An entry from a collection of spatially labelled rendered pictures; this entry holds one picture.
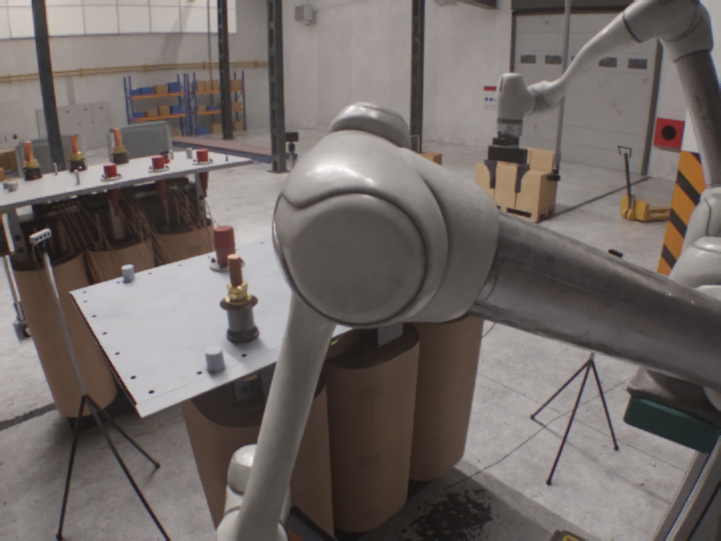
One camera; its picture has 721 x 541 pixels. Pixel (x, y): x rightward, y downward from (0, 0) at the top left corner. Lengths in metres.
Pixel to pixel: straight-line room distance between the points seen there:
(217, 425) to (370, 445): 0.63
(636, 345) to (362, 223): 0.30
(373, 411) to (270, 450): 1.06
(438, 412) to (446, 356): 0.29
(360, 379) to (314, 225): 1.27
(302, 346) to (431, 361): 1.32
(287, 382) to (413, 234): 0.36
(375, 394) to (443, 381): 0.44
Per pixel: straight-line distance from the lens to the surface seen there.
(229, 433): 1.36
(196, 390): 1.01
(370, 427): 1.70
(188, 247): 2.85
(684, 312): 0.51
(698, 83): 1.48
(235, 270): 1.08
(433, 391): 1.98
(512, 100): 1.58
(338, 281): 0.31
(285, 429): 0.62
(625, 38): 1.41
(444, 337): 1.84
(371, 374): 1.55
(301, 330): 0.60
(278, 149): 11.11
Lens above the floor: 1.93
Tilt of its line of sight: 22 degrees down
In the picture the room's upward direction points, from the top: straight up
